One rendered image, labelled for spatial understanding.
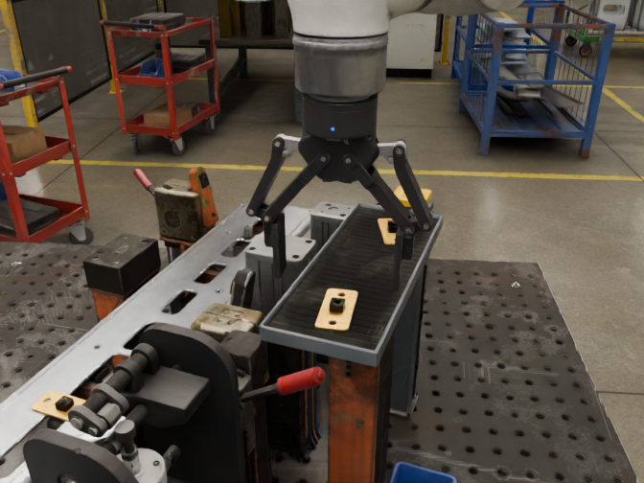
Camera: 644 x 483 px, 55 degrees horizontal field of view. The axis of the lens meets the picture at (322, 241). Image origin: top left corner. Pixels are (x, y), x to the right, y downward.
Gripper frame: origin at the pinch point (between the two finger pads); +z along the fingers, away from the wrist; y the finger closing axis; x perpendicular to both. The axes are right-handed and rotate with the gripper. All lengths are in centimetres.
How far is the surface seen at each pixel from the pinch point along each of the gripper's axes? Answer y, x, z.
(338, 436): 0.7, -6.8, 32.6
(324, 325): 0.8, 3.8, 5.2
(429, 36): 12, -646, 77
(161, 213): 48, -52, 21
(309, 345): 1.9, 6.9, 5.8
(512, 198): -58, -316, 122
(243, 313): 14.6, -8.2, 13.5
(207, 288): 27.2, -25.4, 21.5
